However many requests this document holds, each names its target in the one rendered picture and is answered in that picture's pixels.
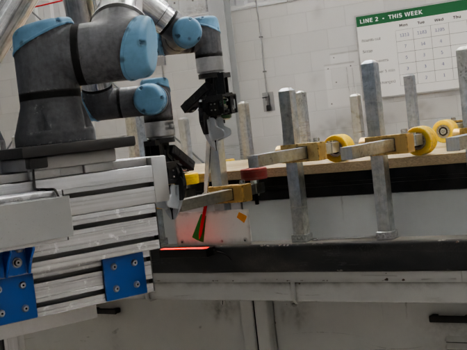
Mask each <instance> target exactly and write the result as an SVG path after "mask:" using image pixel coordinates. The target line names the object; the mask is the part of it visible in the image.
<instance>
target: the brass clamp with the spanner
mask: <svg viewBox="0 0 467 350"><path fill-rule="evenodd" d="M229 189H232V192H233V199H232V200H229V201H224V202H221V203H241V202H246V201H251V200H252V199H253V198H252V186H251V183H246V184H242V185H239V184H231V185H223V186H215V187H212V186H210V187H208V191H209V192H216V191H219V190H229Z"/></svg>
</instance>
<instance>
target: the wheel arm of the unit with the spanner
mask: <svg viewBox="0 0 467 350"><path fill-rule="evenodd" d="M251 186H252V194H258V195H260V194H259V193H262V192H265V186H264V182H260V183H251ZM232 199H233V192H232V189H229V190H219V191H216V192H210V193H206V194H201V195H197V196H193V197H188V198H184V200H183V203H182V205H181V209H180V212H183V211H187V210H192V209H195V208H201V207H204V206H209V205H212V204H215V203H221V202H224V201H229V200H232Z"/></svg>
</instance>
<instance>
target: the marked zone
mask: <svg viewBox="0 0 467 350"><path fill-rule="evenodd" d="M201 220H202V214H201V215H200V218H199V221H198V223H197V226H196V228H195V231H194V233H193V236H192V238H195V239H196V240H199V241H200V242H204V231H205V223H206V216H205V220H204V227H203V231H202V236H201V237H200V239H199V228H200V224H201Z"/></svg>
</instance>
